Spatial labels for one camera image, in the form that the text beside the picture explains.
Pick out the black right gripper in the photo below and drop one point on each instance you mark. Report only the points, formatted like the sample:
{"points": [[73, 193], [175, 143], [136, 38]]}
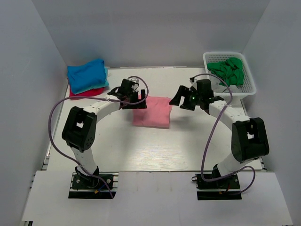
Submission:
{"points": [[183, 91]]}

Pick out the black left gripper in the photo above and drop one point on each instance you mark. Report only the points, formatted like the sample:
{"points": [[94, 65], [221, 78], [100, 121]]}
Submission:
{"points": [[141, 105]]}

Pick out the pink t-shirt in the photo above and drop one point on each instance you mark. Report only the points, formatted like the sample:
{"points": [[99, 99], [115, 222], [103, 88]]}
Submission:
{"points": [[156, 115]]}

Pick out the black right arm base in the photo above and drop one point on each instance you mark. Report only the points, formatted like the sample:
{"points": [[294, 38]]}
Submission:
{"points": [[224, 189]]}

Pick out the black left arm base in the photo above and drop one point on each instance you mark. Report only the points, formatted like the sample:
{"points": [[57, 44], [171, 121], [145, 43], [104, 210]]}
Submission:
{"points": [[87, 187]]}

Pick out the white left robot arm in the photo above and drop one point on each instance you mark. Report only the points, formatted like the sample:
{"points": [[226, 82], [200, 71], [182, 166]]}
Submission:
{"points": [[80, 127]]}

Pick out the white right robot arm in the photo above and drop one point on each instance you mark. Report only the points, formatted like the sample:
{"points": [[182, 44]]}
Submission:
{"points": [[248, 135]]}

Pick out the grey t-shirt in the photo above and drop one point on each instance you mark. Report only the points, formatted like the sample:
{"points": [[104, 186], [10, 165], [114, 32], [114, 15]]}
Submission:
{"points": [[216, 87]]}

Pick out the folded cyan t-shirt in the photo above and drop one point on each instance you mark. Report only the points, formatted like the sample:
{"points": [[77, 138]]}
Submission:
{"points": [[106, 78]]}

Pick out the folded red t-shirt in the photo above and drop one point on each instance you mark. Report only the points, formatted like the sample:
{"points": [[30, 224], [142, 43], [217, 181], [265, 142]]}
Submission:
{"points": [[89, 93]]}

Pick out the green t-shirt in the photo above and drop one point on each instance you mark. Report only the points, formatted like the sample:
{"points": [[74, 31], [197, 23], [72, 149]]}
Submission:
{"points": [[230, 71]]}

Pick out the white plastic laundry basket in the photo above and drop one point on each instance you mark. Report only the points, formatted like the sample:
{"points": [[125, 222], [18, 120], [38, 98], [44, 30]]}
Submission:
{"points": [[248, 88]]}

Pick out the folded blue t-shirt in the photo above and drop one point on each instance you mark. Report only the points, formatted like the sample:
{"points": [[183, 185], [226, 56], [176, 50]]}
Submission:
{"points": [[86, 77]]}

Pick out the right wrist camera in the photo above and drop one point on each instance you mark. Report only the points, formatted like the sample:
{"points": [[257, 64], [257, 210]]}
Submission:
{"points": [[202, 87]]}

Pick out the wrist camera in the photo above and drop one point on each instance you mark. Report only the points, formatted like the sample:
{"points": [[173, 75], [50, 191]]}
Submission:
{"points": [[202, 87], [128, 86]]}

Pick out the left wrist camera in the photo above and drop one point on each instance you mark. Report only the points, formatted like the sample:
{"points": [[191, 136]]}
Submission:
{"points": [[128, 86]]}

